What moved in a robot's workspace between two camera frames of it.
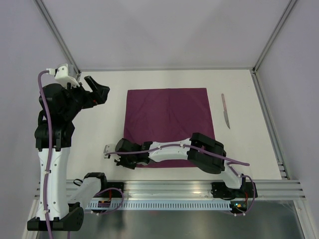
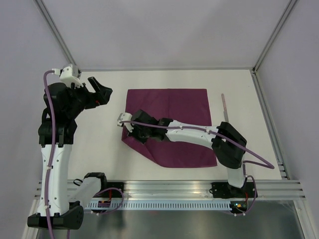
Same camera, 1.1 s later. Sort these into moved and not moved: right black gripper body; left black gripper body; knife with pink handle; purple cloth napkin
Moved: right black gripper body
Not moved: left black gripper body; purple cloth napkin; knife with pink handle
